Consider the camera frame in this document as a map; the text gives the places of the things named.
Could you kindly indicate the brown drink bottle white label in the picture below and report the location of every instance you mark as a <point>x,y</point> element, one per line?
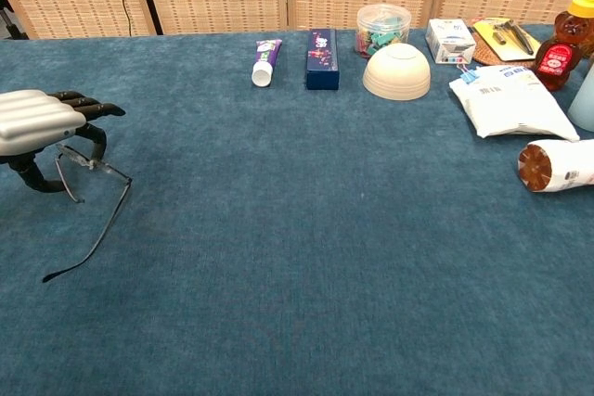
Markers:
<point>557,166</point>

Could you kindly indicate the light blue cup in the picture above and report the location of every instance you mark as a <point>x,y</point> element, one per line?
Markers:
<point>584,104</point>

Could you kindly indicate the black metal stand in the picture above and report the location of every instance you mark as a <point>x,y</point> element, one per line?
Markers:
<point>9,20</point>

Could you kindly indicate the white plastic bag of powder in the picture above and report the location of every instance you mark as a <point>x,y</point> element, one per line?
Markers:
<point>510,104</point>

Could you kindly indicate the blue binder clip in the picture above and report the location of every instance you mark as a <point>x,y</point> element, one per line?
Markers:
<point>469,76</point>

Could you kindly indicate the clear jar of coloured clips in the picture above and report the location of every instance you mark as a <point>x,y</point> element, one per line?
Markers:
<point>383,25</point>

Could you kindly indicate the purple white toothpaste tube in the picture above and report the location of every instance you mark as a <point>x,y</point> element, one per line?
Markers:
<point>264,62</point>

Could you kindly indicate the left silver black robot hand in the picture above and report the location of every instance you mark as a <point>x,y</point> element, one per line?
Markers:
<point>32,120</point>

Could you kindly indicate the yellow razor blister pack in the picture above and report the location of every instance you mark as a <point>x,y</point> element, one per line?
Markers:
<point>503,39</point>

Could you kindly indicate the bear-shaped honey bottle yellow cap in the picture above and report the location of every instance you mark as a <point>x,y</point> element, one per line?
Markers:
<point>559,60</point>

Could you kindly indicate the dark blue toothpaste box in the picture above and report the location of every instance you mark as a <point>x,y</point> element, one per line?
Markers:
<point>322,71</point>

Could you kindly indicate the thin-framed eyeglasses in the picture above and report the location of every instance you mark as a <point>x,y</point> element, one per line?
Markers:
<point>109,222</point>

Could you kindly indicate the small white cardboard box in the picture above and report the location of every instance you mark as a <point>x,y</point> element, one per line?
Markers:
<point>450,41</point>

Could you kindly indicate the blue carpet table cover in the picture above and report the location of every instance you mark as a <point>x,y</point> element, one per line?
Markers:
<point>278,252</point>

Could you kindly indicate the beige upturned bowl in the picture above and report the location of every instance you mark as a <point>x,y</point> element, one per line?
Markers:
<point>396,73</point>

